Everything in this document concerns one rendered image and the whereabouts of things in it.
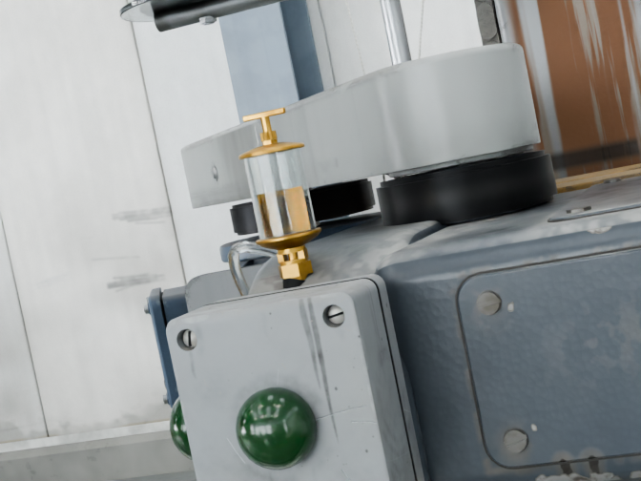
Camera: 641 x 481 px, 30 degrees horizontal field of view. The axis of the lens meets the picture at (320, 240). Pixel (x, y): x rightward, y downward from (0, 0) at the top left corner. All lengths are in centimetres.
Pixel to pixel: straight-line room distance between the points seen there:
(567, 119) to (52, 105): 565
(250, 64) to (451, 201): 498
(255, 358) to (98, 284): 603
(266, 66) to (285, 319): 509
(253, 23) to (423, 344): 509
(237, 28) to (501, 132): 500
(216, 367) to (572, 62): 56
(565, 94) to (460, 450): 51
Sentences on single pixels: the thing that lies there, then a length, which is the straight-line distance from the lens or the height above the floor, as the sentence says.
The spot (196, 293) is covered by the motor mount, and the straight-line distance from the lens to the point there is 92.
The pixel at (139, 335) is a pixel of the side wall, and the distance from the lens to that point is 640.
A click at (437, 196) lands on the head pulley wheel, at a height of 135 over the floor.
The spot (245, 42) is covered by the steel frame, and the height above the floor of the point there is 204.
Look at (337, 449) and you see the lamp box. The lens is 44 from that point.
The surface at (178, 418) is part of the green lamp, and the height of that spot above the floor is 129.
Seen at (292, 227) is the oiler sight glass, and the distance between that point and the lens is 50.
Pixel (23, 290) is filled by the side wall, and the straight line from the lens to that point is 670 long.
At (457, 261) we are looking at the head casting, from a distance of 47.
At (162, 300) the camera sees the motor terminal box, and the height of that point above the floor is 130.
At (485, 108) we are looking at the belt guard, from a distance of 58.
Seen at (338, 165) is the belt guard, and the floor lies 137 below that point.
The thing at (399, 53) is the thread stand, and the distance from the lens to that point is 81.
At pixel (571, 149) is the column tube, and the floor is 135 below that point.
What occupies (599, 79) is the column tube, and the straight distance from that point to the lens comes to 95.
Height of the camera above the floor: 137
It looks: 3 degrees down
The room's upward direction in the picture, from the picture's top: 11 degrees counter-clockwise
